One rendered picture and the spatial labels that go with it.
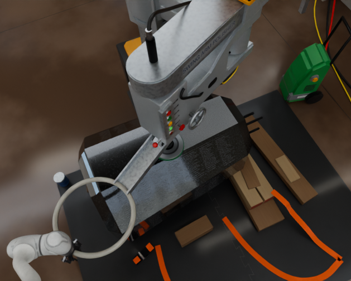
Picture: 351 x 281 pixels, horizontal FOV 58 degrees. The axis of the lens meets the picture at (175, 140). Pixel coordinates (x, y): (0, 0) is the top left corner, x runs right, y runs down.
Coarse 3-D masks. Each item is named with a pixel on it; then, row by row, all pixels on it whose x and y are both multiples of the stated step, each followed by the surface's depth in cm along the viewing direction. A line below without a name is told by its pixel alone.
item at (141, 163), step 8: (152, 136) 199; (144, 144) 197; (168, 144) 197; (144, 152) 200; (152, 152) 199; (160, 152) 194; (136, 160) 200; (144, 160) 199; (152, 160) 193; (128, 168) 199; (136, 168) 199; (144, 168) 198; (120, 176) 196; (128, 176) 199; (136, 176) 198; (144, 176) 197; (128, 184) 198; (136, 184) 194; (128, 192) 192
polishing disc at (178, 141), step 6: (156, 138) 216; (174, 138) 216; (180, 138) 215; (174, 144) 214; (180, 144) 213; (168, 150) 212; (174, 150) 212; (180, 150) 212; (162, 156) 210; (168, 156) 210; (174, 156) 210
